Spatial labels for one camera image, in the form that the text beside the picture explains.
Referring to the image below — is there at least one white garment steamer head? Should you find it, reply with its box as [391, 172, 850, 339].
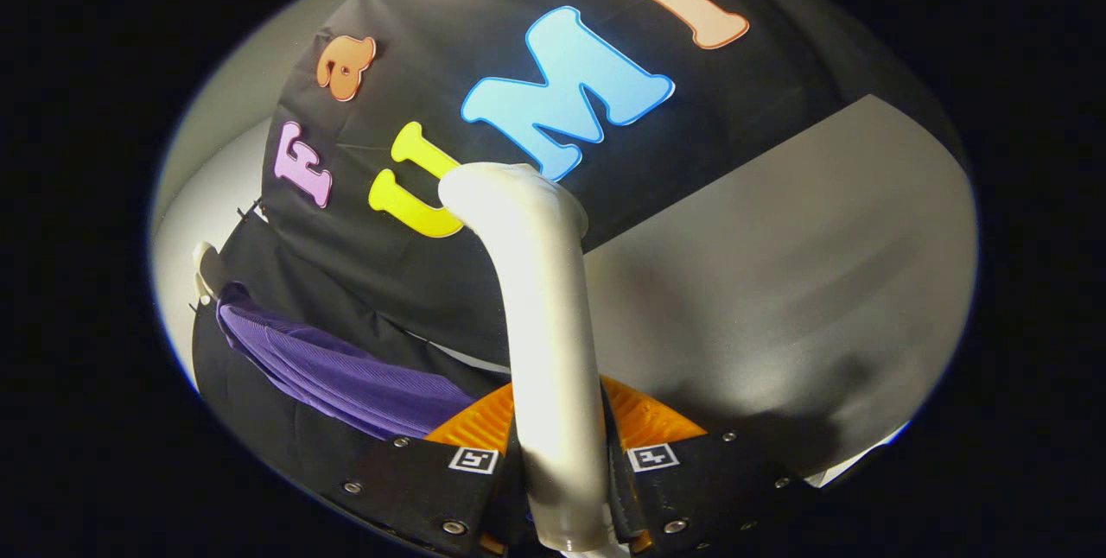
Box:
[438, 162, 613, 557]

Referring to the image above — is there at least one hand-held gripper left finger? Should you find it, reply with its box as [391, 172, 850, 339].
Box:
[324, 381, 528, 557]

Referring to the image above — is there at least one white clothes hanger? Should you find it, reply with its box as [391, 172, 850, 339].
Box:
[192, 240, 227, 305]

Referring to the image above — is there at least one purple corduroy jacket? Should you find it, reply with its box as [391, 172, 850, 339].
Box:
[216, 282, 479, 441]

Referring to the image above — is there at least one grey drawer cabinet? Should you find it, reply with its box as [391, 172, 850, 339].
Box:
[581, 94, 980, 490]

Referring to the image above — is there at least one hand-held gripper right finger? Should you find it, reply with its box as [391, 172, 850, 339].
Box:
[601, 375, 817, 555]

